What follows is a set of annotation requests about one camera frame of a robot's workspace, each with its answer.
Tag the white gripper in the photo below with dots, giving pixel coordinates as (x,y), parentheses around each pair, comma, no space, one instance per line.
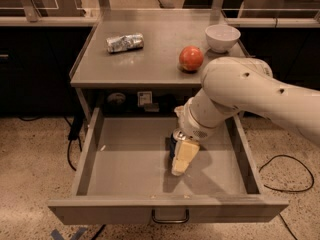
(194,126)

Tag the blue pepsi can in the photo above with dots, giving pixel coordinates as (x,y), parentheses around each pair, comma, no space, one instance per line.
(177,135)

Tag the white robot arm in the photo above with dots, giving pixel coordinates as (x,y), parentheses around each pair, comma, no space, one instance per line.
(230,85)

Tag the grey open drawer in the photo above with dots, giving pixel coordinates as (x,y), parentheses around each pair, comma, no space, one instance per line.
(124,172)

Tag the grey counter cabinet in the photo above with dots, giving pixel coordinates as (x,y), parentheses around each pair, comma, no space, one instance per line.
(155,67)

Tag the white electrical outlet box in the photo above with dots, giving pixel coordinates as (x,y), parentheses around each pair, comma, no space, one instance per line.
(144,98)

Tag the red apple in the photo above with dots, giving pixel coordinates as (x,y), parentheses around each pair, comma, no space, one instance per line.
(191,58)

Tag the white ceramic bowl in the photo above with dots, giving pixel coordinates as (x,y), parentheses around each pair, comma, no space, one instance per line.
(221,38)

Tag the crumpled silver chip bag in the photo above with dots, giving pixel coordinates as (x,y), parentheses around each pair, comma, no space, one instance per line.
(124,43)

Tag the blue tape on floor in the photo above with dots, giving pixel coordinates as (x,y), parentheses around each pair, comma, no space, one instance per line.
(72,235)

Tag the dark metal drawer handle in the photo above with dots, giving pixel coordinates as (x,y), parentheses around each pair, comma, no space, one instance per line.
(159,217)

